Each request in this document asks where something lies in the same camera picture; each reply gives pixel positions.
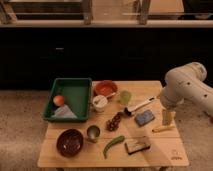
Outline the yellow banana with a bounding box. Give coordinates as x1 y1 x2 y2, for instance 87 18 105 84
152 125 175 133

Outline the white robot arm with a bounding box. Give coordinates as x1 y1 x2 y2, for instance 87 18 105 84
159 62 213 126

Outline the green plastic cup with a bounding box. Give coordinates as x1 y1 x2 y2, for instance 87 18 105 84
119 90 131 106

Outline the white cup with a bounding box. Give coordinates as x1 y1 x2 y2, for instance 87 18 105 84
92 95 108 112

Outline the metal cup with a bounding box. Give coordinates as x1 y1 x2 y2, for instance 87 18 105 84
87 125 100 142

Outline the blue sponge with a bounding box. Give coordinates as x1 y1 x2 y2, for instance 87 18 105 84
134 110 155 127

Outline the brown block sponge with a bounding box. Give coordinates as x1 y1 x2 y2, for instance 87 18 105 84
124 136 151 155

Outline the green chili pepper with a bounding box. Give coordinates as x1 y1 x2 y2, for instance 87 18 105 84
103 135 125 159

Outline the dark grapes bunch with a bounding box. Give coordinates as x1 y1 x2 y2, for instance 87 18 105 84
106 112 121 131

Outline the red bowl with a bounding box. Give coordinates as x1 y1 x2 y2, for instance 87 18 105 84
94 80 118 96

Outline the green plastic tray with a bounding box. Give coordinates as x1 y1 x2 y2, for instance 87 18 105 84
43 78 92 122

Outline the dark brown bowl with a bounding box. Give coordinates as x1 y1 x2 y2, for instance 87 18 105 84
56 129 84 158

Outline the clear plastic bag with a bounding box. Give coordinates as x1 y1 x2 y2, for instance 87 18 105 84
53 105 77 118

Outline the red apple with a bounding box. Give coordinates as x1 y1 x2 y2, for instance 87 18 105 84
53 95 65 107

